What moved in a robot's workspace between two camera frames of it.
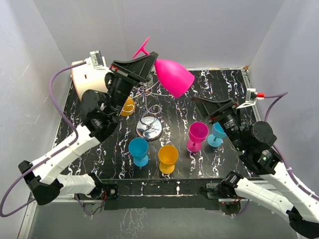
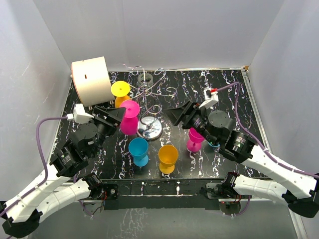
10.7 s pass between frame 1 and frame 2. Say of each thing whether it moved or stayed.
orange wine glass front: stayed
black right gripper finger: moved
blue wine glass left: stayed
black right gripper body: moved
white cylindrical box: stayed
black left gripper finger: moved
